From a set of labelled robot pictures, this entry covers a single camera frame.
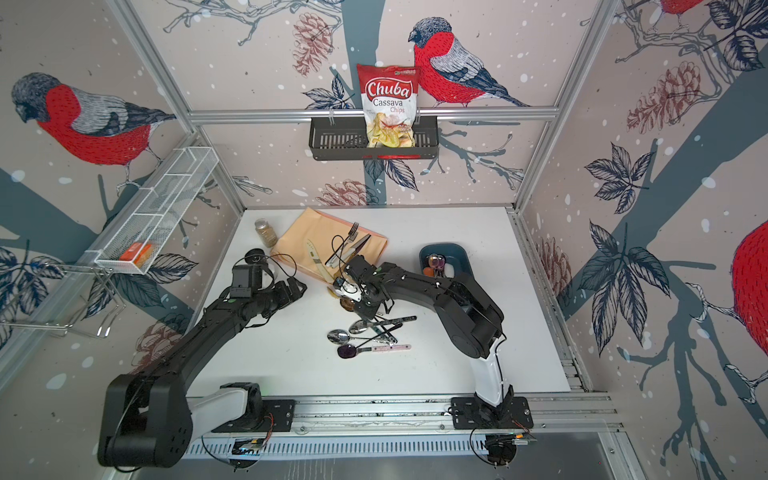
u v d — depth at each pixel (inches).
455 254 39.9
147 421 15.7
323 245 42.8
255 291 27.4
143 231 29.2
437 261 39.6
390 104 32.7
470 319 19.6
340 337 33.0
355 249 42.0
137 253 25.2
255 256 35.9
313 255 41.8
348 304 36.1
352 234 44.0
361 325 35.5
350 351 32.6
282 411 28.7
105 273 24.1
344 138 37.3
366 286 26.9
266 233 41.0
